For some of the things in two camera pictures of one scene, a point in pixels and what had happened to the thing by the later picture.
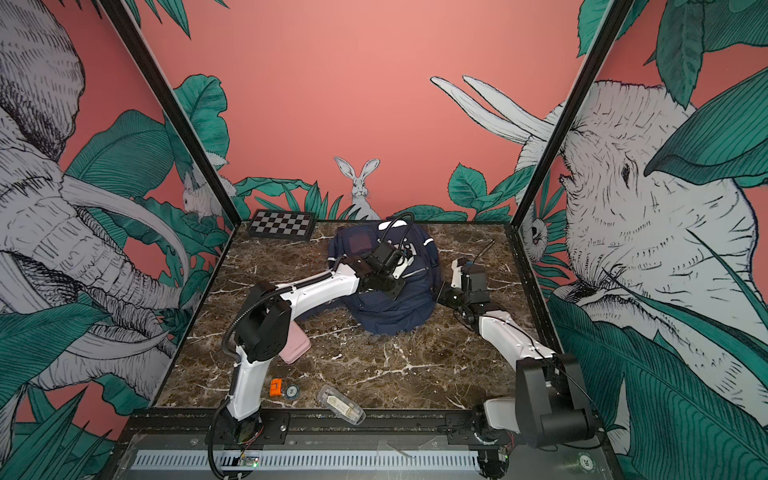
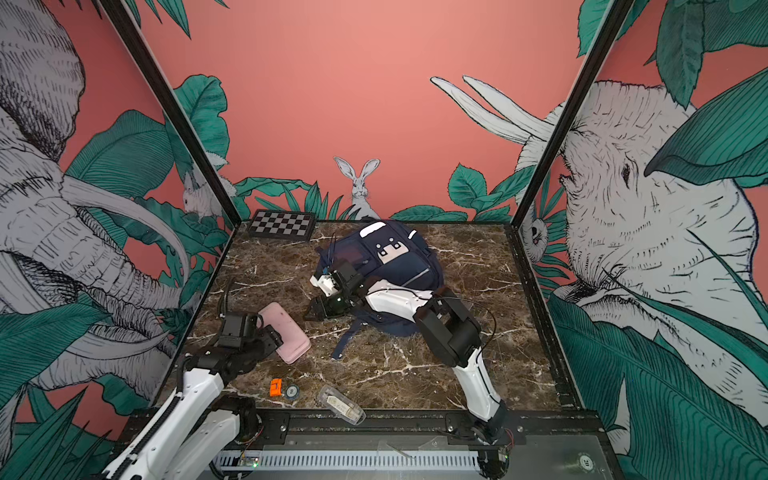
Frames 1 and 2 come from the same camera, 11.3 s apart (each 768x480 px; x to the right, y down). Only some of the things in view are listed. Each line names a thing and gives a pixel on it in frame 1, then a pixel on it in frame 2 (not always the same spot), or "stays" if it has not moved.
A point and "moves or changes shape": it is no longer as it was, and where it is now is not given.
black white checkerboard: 283,224 stays
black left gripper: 395,293 → 272,339
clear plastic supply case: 341,405 stays
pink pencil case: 298,343 stays
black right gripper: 444,296 → 321,305
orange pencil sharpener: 276,387 stays
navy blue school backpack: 413,308 moves or changes shape
